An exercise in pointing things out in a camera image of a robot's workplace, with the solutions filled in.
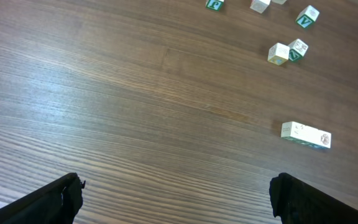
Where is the plain wooden centre block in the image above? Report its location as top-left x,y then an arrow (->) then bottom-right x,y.
250,0 -> 271,14

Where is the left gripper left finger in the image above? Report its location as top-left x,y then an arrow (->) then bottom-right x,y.
0,172 -> 86,224

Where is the green A letter block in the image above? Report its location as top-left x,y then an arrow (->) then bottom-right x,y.
271,0 -> 287,5

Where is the blue edged wooden block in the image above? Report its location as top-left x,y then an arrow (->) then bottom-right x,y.
316,129 -> 332,149

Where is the green edged block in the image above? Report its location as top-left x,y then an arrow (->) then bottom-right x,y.
298,124 -> 320,145
206,0 -> 224,11
280,121 -> 305,142

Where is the green Z letter block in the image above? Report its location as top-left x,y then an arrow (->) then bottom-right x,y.
288,39 -> 309,62

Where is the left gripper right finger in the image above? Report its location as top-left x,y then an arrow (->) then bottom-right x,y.
269,172 -> 358,224

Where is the green V letter block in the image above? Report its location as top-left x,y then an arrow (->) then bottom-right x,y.
295,5 -> 319,29

